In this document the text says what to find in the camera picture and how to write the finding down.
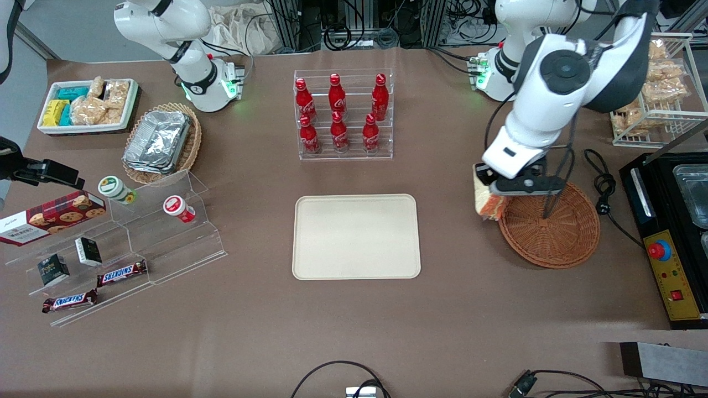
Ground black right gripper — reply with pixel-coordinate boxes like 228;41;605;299
0;137;85;190

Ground black appliance with yellow panel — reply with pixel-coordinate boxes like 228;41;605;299
618;150;708;331

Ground white rectangular snack tray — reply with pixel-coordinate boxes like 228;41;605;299
37;78;140;136

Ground beige plastic tray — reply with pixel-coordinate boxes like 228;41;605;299
292;193;422;281

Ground clear acrylic step stand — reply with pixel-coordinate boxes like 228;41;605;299
4;202;158;328
108;169;228;286

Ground black looped cable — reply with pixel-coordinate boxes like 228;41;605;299
290;360;391;398

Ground black cable with connector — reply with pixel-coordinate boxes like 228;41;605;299
508;369;708;398

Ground red tartan cookie box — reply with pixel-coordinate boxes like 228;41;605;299
0;190;107;247

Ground small black box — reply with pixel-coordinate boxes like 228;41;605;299
37;253;71;287
75;237;103;268

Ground red cola bottle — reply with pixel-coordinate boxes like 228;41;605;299
295;78;317;122
330;111;350;153
362;113;381;153
329;74;347;118
371;74;389;121
299;115;321;155

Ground stacked aluminium foil containers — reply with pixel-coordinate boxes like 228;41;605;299
123;111;192;175

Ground green lid yogurt cup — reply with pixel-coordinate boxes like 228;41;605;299
98;175;137;205

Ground aluminium frame post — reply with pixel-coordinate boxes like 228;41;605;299
423;0;446;48
270;0;303;53

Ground red lid yogurt cup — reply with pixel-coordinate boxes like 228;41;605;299
163;195;196;223

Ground oval light wicker basket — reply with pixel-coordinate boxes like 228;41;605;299
122;102;202;186

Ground round brown wicker basket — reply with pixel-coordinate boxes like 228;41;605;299
497;181;601;270

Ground yellow snack packet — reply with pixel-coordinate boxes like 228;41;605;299
43;99;70;127

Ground wire basket with pastries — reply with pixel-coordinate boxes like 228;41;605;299
610;32;708;149

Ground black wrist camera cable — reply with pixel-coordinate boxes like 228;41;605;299
542;105;579;220

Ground beige cloth bag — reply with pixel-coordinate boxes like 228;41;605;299
207;6;277;55

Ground grey flat block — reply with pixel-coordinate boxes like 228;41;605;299
619;342;708;387

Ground steel pan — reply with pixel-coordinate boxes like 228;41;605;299
672;164;708;230

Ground clear acrylic bottle rack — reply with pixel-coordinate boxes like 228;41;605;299
293;69;394;161

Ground triangle sandwich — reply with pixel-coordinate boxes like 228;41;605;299
473;165;508;221

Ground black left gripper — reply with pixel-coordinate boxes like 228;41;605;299
476;158;549;198

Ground Snickers chocolate bar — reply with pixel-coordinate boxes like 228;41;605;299
41;289;99;314
96;259;148;288

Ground black power cable with plug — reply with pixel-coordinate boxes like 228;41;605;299
585;148;645;249

